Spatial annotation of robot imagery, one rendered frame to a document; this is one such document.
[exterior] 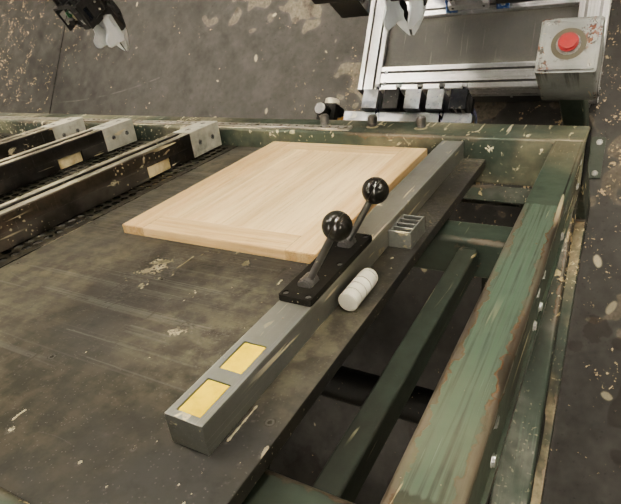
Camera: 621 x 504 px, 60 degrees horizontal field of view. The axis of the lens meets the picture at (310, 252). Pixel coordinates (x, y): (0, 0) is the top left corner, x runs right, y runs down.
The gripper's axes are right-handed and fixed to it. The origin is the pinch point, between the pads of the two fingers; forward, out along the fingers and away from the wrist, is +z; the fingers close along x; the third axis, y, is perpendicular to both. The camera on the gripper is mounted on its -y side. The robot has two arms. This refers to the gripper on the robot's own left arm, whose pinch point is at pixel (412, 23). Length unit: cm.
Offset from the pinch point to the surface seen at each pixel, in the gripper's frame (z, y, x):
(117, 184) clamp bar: 24, 20, -71
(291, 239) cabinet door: 18.6, 30.8, -15.6
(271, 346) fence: 3, 55, -1
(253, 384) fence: 2, 60, 0
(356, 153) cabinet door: 41.7, -9.7, -25.2
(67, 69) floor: 94, -109, -274
